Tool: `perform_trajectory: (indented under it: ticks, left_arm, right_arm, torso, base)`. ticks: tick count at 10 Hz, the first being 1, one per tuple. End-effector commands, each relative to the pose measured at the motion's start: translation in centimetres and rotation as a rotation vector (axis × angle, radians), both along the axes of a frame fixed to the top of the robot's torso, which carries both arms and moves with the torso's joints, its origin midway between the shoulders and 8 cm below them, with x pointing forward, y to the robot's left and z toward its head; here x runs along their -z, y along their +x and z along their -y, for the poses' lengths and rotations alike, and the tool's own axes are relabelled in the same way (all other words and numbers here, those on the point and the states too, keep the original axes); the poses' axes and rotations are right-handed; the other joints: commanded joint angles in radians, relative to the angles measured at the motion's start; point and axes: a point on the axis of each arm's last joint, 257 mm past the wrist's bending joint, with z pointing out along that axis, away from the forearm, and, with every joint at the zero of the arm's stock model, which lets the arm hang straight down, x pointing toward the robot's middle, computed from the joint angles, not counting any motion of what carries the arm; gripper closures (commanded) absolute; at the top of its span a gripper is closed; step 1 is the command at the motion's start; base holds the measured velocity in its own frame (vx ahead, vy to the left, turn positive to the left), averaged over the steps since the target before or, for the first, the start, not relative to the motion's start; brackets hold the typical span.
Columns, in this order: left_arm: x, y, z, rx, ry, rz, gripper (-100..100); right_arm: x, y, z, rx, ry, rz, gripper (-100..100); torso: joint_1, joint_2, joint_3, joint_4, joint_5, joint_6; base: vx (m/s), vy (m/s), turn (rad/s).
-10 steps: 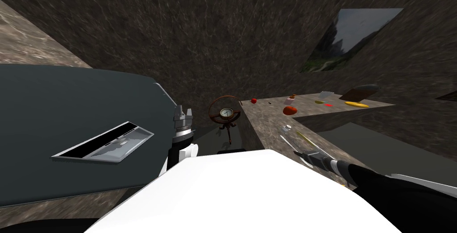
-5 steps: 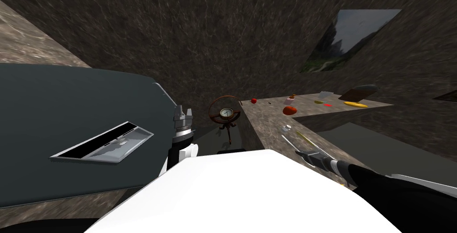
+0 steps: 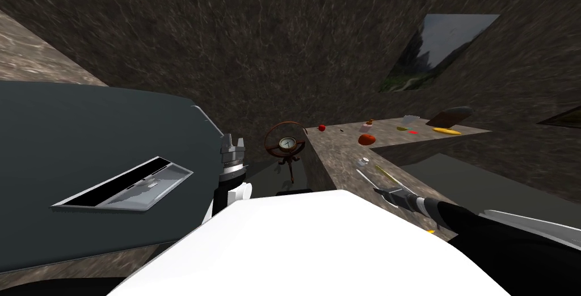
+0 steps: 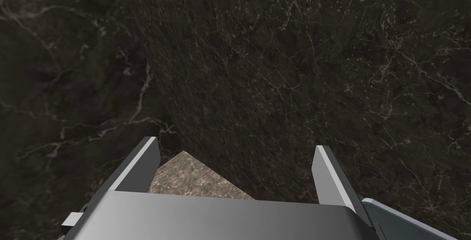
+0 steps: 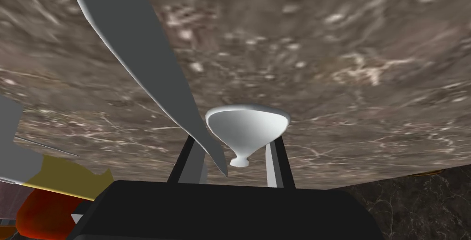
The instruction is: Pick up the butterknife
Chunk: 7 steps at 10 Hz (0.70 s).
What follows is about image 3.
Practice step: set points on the brown round clock on stand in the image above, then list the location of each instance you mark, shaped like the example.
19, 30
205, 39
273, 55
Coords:
287, 143

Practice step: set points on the landscape picture on wall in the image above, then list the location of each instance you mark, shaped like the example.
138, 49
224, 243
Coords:
435, 46

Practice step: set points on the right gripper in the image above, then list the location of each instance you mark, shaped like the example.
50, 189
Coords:
393, 196

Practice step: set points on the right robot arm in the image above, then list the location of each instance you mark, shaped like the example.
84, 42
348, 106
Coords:
494, 250

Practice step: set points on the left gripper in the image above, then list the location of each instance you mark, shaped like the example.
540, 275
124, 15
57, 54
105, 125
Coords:
233, 154

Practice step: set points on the yellow banana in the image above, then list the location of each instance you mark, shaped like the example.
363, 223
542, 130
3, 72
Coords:
447, 131

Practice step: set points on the pink bottle with brown cap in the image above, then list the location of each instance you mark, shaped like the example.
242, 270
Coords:
365, 127

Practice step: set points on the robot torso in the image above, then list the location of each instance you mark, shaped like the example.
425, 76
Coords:
299, 250

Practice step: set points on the white knife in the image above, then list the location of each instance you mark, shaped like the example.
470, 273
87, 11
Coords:
368, 181

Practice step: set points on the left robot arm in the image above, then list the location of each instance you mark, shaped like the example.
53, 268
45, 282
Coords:
222, 196

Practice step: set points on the clear glass cup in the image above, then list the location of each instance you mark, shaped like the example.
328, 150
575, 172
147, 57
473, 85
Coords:
410, 119

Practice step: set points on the yellow-green thin stick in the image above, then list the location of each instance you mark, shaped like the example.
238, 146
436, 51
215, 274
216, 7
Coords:
389, 175

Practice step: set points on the red tomato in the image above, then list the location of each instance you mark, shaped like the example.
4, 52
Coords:
366, 140

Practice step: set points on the dark grey appliance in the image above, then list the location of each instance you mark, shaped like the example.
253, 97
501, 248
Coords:
91, 132

